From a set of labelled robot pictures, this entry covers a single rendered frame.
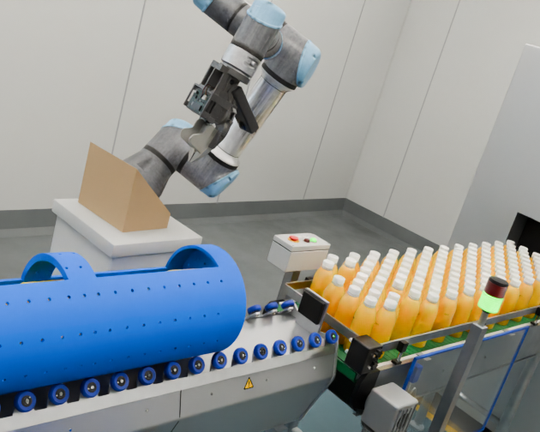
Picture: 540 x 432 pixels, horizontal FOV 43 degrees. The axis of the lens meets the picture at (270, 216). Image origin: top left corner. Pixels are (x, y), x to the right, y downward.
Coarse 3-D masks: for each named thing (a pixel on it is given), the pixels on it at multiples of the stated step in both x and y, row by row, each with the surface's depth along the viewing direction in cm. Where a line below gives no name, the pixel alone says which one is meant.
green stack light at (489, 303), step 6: (486, 294) 210; (480, 300) 213; (486, 300) 210; (492, 300) 209; (498, 300) 209; (480, 306) 212; (486, 306) 210; (492, 306) 210; (498, 306) 210; (492, 312) 210
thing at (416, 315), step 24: (432, 264) 278; (480, 264) 291; (408, 288) 243; (480, 288) 258; (528, 288) 282; (408, 312) 229; (432, 312) 230; (456, 312) 249; (480, 312) 257; (504, 312) 275; (408, 336) 233; (456, 336) 251
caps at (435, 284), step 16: (352, 256) 247; (368, 256) 250; (496, 256) 299; (512, 256) 307; (528, 256) 315; (384, 272) 239; (400, 272) 246; (416, 272) 250; (496, 272) 279; (512, 272) 287; (528, 272) 291; (400, 288) 233; (416, 288) 235; (432, 288) 237; (448, 288) 246
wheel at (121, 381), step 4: (116, 372) 157; (120, 372) 157; (112, 376) 156; (116, 376) 156; (120, 376) 156; (124, 376) 157; (128, 376) 158; (112, 380) 155; (116, 380) 156; (120, 380) 156; (124, 380) 157; (128, 380) 158; (112, 384) 155; (116, 384) 155; (120, 384) 156; (124, 384) 157; (128, 384) 157; (112, 388) 156; (116, 388) 155; (120, 388) 156; (124, 388) 156
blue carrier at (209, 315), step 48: (0, 288) 130; (48, 288) 137; (96, 288) 144; (144, 288) 151; (192, 288) 160; (240, 288) 170; (0, 336) 127; (48, 336) 134; (96, 336) 142; (144, 336) 151; (192, 336) 161; (0, 384) 131; (48, 384) 143
